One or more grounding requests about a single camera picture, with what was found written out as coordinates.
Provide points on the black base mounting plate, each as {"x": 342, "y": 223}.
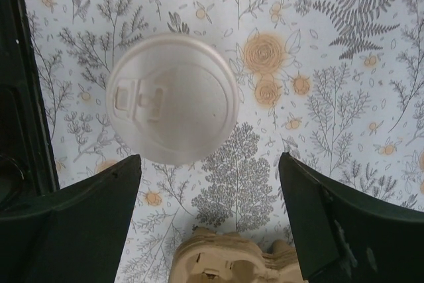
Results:
{"x": 27, "y": 159}

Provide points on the white plastic cup lid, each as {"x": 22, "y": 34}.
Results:
{"x": 172, "y": 99}

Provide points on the brown cardboard cup carrier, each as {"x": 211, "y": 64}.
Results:
{"x": 211, "y": 257}

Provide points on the floral patterned table mat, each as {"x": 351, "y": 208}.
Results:
{"x": 337, "y": 84}

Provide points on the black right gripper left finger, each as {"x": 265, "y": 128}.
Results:
{"x": 76, "y": 234}

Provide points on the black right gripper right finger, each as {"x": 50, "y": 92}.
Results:
{"x": 343, "y": 235}

